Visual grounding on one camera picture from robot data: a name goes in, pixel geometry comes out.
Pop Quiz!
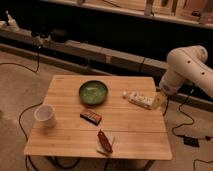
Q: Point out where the white plastic bottle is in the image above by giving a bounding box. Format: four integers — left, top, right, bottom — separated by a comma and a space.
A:
122, 91, 153, 109

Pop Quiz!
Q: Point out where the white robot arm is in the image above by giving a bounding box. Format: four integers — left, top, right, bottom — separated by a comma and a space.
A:
159, 45, 213, 100

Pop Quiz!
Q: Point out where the green ceramic bowl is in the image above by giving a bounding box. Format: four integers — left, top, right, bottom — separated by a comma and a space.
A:
79, 80, 108, 105

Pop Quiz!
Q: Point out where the white spray bottle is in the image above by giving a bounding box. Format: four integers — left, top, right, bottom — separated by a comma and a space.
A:
6, 12, 19, 31

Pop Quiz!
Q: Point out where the black power adapter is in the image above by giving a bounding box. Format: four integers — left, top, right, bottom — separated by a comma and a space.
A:
183, 137, 199, 147

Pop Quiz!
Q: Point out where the red brown snack packet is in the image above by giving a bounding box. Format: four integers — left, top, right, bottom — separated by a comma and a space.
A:
98, 130, 113, 153

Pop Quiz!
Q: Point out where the wooden table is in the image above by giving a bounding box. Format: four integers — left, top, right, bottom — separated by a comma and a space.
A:
24, 75, 172, 160

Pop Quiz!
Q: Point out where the brown chocolate bar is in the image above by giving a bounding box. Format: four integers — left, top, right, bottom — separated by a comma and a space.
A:
80, 110, 102, 126

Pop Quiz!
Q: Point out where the white napkin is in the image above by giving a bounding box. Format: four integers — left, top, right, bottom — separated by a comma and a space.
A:
96, 131, 114, 155

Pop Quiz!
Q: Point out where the white paper cup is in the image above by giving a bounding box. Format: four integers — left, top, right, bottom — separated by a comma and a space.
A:
34, 104, 56, 128

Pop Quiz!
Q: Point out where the black device on ledge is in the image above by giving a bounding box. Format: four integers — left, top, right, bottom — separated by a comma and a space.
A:
50, 29, 69, 43

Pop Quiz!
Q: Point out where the black cable on floor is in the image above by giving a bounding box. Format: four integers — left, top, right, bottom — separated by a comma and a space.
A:
17, 101, 82, 171

